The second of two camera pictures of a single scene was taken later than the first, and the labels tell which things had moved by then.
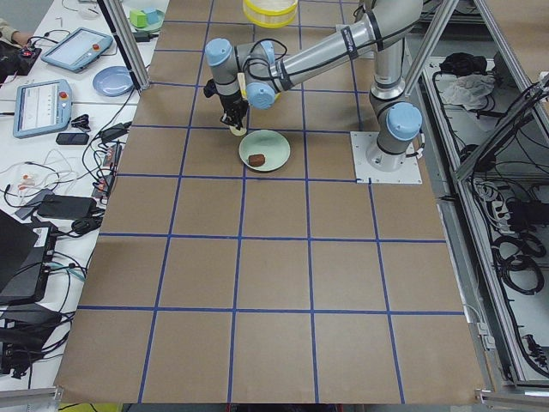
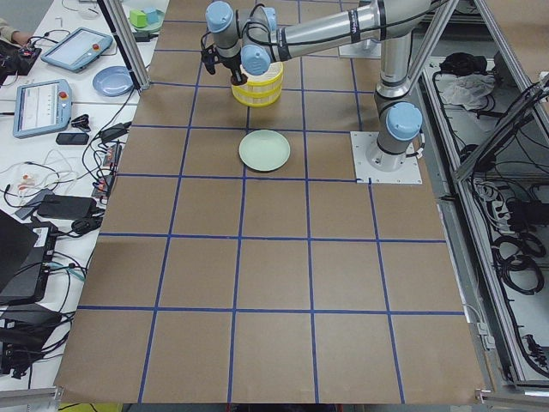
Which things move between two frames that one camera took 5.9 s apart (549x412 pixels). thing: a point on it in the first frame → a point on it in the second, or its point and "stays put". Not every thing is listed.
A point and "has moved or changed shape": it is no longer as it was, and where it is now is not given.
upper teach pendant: [78, 50] stays put
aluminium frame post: [129, 42] stays put
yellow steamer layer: [271, 14] has moved or changed shape
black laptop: [25, 252] stays put
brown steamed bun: [256, 160] has moved or changed shape
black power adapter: [67, 206] stays put
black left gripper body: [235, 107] → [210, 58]
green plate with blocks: [147, 19] stays put
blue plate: [113, 81] stays put
